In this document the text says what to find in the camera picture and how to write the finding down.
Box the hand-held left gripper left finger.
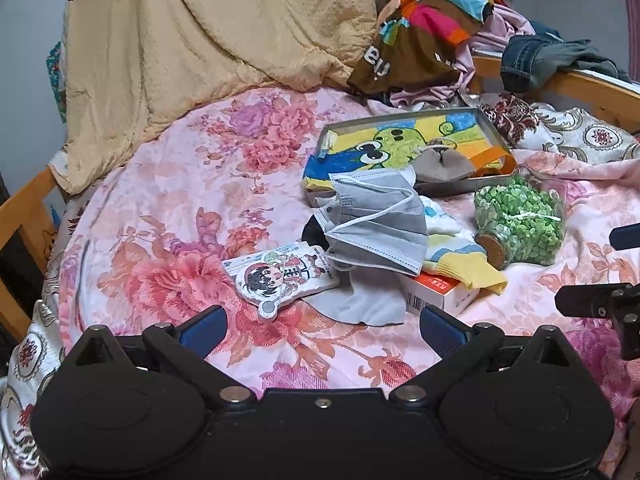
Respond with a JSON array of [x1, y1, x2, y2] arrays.
[[60, 305, 257, 409]]

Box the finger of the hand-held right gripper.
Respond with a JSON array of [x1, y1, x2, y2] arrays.
[[555, 282, 640, 361], [611, 224, 640, 251]]

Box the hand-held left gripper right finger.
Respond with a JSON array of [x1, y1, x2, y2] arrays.
[[389, 305, 590, 407]]

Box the white fluffy sock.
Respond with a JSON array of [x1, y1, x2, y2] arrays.
[[417, 195, 463, 236]]

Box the metal tray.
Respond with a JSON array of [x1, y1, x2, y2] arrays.
[[305, 106, 516, 206]]

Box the red and white box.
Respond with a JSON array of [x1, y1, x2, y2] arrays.
[[400, 272, 483, 318]]

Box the yellow striped sock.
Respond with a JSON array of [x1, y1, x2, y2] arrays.
[[422, 232, 509, 297]]

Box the grey cloth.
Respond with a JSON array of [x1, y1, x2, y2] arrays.
[[300, 265, 407, 327]]

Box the cartoon character pouch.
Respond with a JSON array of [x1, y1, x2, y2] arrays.
[[222, 242, 341, 321]]

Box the glass jar of green stars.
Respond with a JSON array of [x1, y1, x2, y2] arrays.
[[472, 167, 568, 271]]

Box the grey face mask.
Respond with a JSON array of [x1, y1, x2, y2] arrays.
[[312, 169, 430, 277]]

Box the black cloth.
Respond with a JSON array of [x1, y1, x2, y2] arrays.
[[301, 215, 331, 251]]

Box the pink floral bedsheet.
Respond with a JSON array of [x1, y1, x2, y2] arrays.
[[45, 85, 640, 466]]

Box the taupe fabric pouch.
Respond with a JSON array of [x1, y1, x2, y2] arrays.
[[412, 141, 476, 183]]

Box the grey green garment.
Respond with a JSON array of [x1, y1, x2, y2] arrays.
[[545, 35, 633, 83]]

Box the cartoon print tote bag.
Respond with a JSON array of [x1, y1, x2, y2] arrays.
[[304, 112, 518, 193]]

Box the blue jeans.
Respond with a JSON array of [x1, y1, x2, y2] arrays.
[[500, 34, 568, 93]]

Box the pale pink cloth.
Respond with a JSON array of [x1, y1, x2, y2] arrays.
[[390, 5, 536, 111]]

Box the brown colourful striped garment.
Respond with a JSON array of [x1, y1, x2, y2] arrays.
[[347, 0, 496, 96]]

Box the tan quilt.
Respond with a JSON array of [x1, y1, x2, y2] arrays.
[[47, 0, 378, 196]]

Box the teal patterned cloth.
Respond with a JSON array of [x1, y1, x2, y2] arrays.
[[46, 42, 68, 121]]

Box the wooden bed frame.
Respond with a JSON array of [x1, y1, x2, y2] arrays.
[[0, 55, 640, 341]]

